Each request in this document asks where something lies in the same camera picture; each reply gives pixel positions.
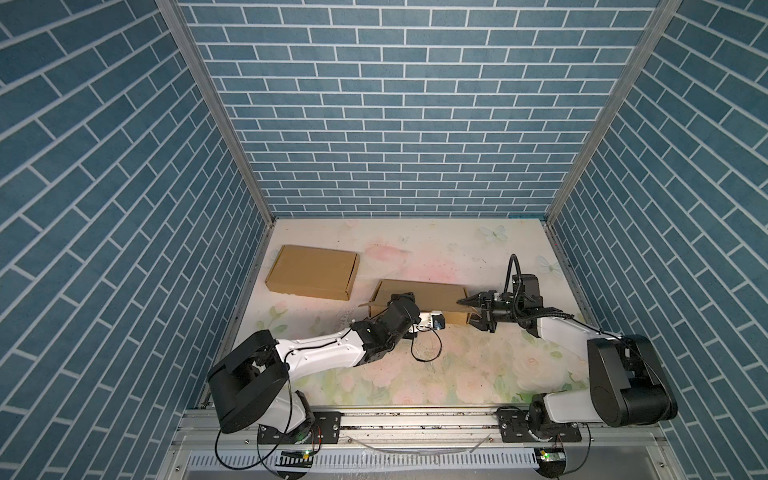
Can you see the white slotted cable duct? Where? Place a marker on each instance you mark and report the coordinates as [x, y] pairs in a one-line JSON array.
[[368, 461]]

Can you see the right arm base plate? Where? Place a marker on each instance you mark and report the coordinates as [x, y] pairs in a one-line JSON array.
[[518, 426]]

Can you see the aluminium front rail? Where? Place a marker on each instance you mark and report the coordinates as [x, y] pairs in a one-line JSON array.
[[198, 451]]

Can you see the brown cardboard box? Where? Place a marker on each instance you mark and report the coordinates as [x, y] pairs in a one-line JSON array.
[[314, 272]]

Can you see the cardboard stack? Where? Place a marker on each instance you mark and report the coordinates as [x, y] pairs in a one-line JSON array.
[[428, 297]]

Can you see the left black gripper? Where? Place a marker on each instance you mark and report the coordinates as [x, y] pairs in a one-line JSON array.
[[409, 297]]

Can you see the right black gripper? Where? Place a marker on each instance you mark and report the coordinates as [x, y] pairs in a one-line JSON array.
[[486, 317]]

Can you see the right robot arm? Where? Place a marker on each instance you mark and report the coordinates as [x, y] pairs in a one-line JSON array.
[[627, 384]]

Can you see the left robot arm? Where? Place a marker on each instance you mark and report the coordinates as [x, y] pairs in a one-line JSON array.
[[253, 383]]

